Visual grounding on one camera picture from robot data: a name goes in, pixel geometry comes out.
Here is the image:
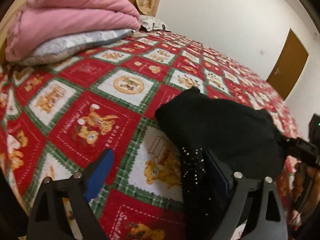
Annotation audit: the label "red printed blanket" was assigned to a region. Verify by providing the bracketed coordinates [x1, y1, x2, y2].
[0, 29, 304, 240]

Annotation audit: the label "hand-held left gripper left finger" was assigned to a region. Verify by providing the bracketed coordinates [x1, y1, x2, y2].
[26, 148, 115, 240]

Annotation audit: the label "black pants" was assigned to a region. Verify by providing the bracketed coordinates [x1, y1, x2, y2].
[155, 86, 288, 240]

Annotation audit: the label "beige wooden headboard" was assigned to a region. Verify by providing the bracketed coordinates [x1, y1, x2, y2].
[0, 0, 140, 64]

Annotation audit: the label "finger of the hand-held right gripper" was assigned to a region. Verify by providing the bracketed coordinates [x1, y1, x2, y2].
[280, 136, 300, 157]

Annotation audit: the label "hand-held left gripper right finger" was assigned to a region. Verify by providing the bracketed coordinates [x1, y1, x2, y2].
[204, 149, 288, 240]

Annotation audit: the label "brown wooden door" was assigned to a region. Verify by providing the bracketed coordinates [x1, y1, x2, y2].
[266, 29, 309, 102]

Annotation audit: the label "white patterned pillow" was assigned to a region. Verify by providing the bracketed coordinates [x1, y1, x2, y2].
[139, 15, 172, 32]

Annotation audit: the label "pink folded blanket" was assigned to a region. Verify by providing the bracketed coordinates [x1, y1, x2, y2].
[5, 0, 141, 62]

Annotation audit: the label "grey folded quilt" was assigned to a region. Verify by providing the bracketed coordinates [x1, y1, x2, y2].
[21, 28, 137, 67]

